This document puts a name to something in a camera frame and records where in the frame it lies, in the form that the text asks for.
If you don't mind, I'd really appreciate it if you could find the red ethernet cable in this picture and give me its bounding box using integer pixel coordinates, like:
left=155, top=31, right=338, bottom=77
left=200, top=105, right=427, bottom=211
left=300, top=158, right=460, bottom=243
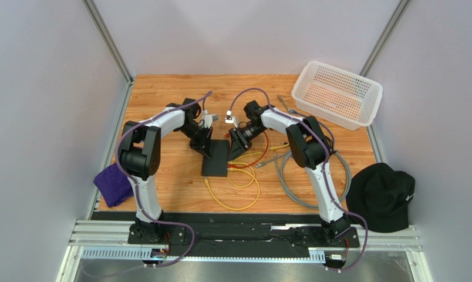
left=224, top=130, right=269, bottom=170

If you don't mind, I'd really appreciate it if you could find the aluminium frame rail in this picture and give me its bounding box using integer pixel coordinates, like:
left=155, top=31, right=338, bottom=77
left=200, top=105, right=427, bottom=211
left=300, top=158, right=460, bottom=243
left=58, top=213, right=432, bottom=281

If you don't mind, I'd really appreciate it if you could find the black network switch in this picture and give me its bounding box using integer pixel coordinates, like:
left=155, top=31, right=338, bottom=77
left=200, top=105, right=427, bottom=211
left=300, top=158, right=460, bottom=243
left=201, top=140, right=230, bottom=177

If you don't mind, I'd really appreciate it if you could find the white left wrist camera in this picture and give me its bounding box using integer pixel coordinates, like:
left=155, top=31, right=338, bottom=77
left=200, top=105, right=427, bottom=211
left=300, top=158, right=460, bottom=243
left=199, top=111, right=218, bottom=128

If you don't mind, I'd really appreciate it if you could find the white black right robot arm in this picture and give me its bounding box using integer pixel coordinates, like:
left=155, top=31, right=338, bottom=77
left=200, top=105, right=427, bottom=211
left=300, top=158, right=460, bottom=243
left=228, top=100, right=350, bottom=238

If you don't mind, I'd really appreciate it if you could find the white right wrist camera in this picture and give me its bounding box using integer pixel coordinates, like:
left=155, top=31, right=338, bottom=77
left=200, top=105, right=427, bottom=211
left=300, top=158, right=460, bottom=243
left=224, top=110, right=240, bottom=128

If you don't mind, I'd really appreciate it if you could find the grey ethernet cable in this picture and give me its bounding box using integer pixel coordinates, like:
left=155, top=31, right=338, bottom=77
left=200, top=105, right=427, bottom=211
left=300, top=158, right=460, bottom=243
left=254, top=94, right=352, bottom=210

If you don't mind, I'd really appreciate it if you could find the black bucket hat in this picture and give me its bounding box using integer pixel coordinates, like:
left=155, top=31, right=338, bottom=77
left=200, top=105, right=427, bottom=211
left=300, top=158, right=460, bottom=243
left=345, top=163, right=416, bottom=233

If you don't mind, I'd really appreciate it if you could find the purple cloth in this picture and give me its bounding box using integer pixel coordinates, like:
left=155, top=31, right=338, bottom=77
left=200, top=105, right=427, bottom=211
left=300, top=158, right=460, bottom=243
left=93, top=163, right=134, bottom=207

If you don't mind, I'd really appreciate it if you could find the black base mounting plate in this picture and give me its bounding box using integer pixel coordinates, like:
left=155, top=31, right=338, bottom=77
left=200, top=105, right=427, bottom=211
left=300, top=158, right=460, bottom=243
left=91, top=211, right=363, bottom=259

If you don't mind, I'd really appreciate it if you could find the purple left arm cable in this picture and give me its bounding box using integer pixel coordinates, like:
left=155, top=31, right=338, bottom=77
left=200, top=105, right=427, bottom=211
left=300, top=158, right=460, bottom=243
left=81, top=90, right=213, bottom=271

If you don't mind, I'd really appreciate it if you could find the white perforated plastic basket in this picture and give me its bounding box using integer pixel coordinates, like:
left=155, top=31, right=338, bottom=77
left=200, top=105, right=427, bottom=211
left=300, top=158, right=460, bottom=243
left=291, top=61, right=383, bottom=130

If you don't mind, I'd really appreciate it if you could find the black ethernet cable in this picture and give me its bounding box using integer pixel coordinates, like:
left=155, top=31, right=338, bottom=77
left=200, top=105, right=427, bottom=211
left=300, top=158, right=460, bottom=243
left=323, top=135, right=338, bottom=157

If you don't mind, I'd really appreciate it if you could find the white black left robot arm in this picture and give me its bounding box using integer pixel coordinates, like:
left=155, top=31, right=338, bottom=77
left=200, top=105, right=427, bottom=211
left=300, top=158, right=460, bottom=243
left=115, top=97, right=213, bottom=226

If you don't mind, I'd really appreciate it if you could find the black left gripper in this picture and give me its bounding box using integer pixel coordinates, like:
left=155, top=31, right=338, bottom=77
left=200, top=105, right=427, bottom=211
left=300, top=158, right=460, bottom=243
left=178, top=123, right=213, bottom=159

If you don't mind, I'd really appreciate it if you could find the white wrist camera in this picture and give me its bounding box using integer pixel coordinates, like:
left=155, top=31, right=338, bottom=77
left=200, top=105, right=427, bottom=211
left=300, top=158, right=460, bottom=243
left=224, top=110, right=240, bottom=128
left=199, top=111, right=218, bottom=128

